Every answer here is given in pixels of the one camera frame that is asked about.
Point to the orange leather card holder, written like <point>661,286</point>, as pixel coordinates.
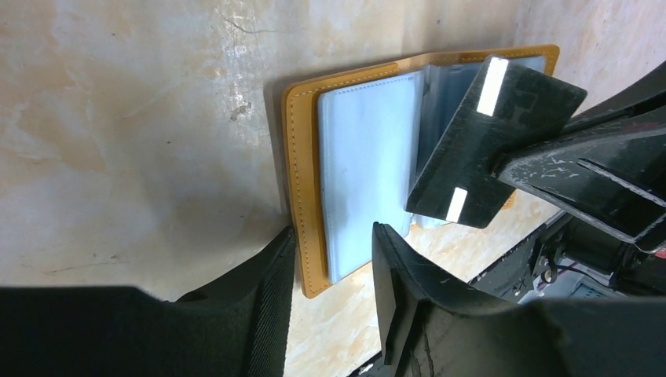
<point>302,152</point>

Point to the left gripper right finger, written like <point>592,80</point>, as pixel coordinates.
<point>434,324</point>

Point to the grey card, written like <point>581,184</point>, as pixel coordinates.
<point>508,105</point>

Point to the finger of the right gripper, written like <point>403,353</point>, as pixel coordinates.
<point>643,96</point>
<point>611,177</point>

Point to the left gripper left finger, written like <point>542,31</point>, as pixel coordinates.
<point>236,325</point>

